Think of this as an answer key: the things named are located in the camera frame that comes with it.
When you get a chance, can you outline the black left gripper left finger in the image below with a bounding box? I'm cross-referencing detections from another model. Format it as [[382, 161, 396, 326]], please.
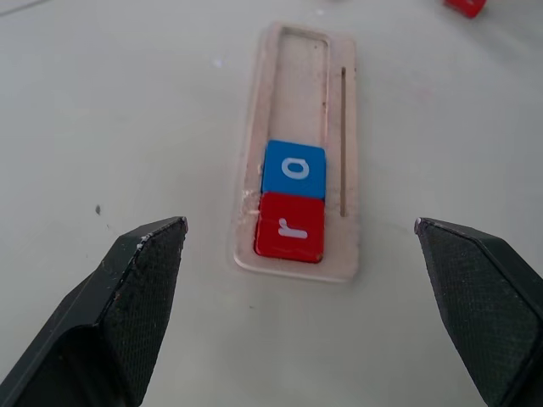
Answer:
[[0, 216, 189, 407]]

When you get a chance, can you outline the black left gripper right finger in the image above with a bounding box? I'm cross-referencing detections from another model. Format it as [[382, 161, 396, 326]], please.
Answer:
[[413, 217, 543, 407]]

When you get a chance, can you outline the red letter r tile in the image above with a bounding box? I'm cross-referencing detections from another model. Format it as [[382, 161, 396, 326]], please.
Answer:
[[253, 191, 327, 263]]

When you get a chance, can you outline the pale wooden letter tray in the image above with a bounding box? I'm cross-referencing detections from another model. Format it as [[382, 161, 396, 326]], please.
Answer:
[[232, 20, 361, 284]]

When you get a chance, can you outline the blue letter o tile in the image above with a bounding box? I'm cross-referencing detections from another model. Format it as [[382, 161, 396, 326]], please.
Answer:
[[260, 139, 327, 201]]

